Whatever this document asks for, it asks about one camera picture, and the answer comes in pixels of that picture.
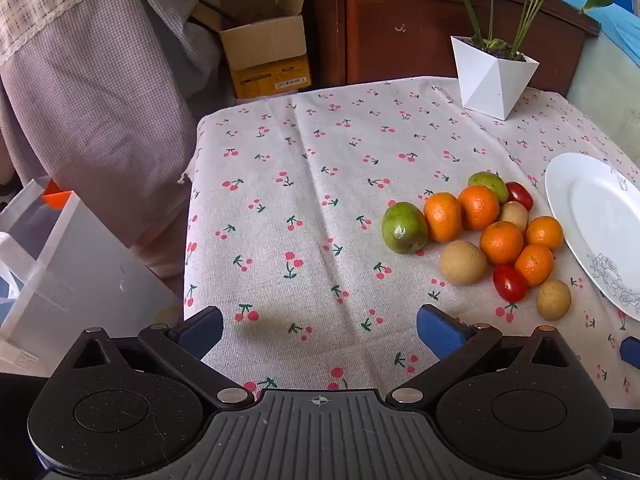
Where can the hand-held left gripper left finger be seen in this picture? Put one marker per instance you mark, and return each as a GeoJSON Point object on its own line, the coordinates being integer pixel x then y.
{"type": "Point", "coordinates": [200, 332]}

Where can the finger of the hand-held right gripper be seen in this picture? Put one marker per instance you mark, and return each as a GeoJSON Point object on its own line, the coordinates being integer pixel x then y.
{"type": "Point", "coordinates": [631, 350]}

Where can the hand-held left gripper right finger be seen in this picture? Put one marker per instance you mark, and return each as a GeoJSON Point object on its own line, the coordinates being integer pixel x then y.
{"type": "Point", "coordinates": [440, 332]}

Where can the large brown round fruit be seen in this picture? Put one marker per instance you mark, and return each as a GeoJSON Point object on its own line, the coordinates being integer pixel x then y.
{"type": "Point", "coordinates": [463, 262]}

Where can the red cherry tomato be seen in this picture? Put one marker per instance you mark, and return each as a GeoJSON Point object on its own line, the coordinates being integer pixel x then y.
{"type": "Point", "coordinates": [521, 195]}
{"type": "Point", "coordinates": [510, 282]}

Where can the small brown round fruit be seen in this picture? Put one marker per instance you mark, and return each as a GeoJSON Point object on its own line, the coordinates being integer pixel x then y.
{"type": "Point", "coordinates": [553, 300]}
{"type": "Point", "coordinates": [515, 215]}

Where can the white plate with line drawing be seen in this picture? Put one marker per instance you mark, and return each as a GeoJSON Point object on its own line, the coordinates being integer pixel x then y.
{"type": "Point", "coordinates": [600, 210]}

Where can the small orange mandarin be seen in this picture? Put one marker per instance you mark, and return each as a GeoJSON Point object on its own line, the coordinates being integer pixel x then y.
{"type": "Point", "coordinates": [545, 233]}

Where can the small green fruit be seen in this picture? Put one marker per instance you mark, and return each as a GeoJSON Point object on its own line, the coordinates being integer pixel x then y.
{"type": "Point", "coordinates": [490, 183]}

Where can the large green fruit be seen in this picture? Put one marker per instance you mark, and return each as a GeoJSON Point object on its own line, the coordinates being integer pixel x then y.
{"type": "Point", "coordinates": [404, 227]}

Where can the white plastic bag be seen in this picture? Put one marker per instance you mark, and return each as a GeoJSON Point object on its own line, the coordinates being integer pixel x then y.
{"type": "Point", "coordinates": [75, 270]}

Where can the cherry print tablecloth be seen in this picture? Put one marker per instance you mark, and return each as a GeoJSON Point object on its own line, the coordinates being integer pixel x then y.
{"type": "Point", "coordinates": [300, 185]}

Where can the grey checked cloth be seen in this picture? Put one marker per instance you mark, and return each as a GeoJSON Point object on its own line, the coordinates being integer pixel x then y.
{"type": "Point", "coordinates": [110, 125]}

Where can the pale green upholstered furniture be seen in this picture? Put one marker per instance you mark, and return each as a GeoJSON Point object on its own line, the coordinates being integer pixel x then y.
{"type": "Point", "coordinates": [600, 95]}

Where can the white faceted plant pot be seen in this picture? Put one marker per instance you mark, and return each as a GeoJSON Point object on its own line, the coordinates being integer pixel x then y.
{"type": "Point", "coordinates": [487, 80]}

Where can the open cardboard box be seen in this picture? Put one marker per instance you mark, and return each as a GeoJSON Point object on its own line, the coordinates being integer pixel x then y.
{"type": "Point", "coordinates": [265, 50]}

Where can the dark wooden cabinet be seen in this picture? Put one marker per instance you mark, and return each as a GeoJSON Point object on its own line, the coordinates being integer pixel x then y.
{"type": "Point", "coordinates": [390, 25]}

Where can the blue printed cloth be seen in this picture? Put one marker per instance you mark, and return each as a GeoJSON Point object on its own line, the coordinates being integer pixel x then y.
{"type": "Point", "coordinates": [617, 25]}

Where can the beige plaid lace-trim cloth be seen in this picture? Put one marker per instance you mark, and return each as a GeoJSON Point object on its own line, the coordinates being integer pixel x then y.
{"type": "Point", "coordinates": [45, 0]}

